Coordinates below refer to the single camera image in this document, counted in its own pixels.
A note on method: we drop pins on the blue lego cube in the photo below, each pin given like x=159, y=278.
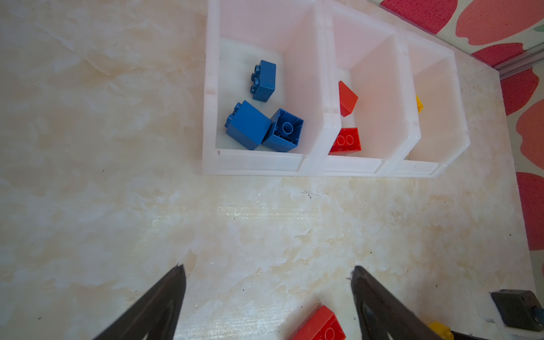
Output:
x=247, y=125

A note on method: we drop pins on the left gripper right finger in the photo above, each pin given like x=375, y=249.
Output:
x=380, y=314

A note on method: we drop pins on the right aluminium corner post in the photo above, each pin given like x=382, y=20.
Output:
x=522, y=62

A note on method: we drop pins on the small red lego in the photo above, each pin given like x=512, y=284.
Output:
x=347, y=99

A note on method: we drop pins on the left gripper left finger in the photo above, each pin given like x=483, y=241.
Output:
x=156, y=314

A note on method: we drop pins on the red long lego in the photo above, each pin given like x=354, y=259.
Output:
x=347, y=142
x=323, y=324

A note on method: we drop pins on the yellow lego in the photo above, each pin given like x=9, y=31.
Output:
x=441, y=330
x=420, y=105

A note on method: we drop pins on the white three-compartment plastic bin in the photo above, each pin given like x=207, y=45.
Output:
x=316, y=44

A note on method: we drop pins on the small dark blue lego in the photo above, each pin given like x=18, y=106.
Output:
x=284, y=132

